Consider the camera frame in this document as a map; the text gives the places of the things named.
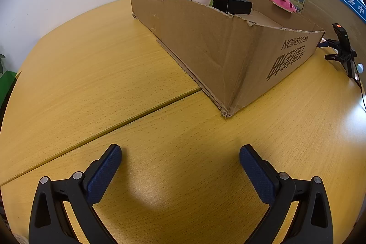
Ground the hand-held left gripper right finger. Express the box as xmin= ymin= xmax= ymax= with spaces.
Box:
xmin=239 ymin=145 xmax=334 ymax=244

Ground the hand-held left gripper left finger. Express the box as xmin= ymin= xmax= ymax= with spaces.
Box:
xmin=29 ymin=143 xmax=123 ymax=244

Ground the brown cardboard box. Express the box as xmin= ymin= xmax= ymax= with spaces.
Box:
xmin=128 ymin=0 xmax=326 ymax=119

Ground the wooden desktop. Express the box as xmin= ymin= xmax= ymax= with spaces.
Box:
xmin=0 ymin=0 xmax=366 ymax=244

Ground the green partition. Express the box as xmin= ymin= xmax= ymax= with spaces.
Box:
xmin=0 ymin=71 xmax=18 ymax=109

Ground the small black box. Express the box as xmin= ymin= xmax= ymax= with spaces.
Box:
xmin=213 ymin=0 xmax=253 ymax=15

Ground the thin black cable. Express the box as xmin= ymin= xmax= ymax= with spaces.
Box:
xmin=355 ymin=77 xmax=366 ymax=111

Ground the black camera on small tripod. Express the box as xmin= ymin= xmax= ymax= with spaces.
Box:
xmin=316 ymin=23 xmax=361 ymax=81

